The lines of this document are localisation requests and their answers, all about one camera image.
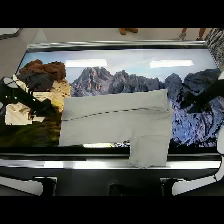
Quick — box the grey T-shirt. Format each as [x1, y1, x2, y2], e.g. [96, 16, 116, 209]
[58, 88, 175, 169]

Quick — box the brown garment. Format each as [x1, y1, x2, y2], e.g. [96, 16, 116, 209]
[19, 59, 67, 83]

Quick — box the dark grey garment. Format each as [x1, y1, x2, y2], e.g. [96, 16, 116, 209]
[17, 71, 55, 93]

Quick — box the white garment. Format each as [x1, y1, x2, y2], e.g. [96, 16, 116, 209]
[4, 74, 47, 127]

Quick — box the silver frame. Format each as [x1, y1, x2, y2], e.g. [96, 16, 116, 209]
[0, 39, 224, 197]

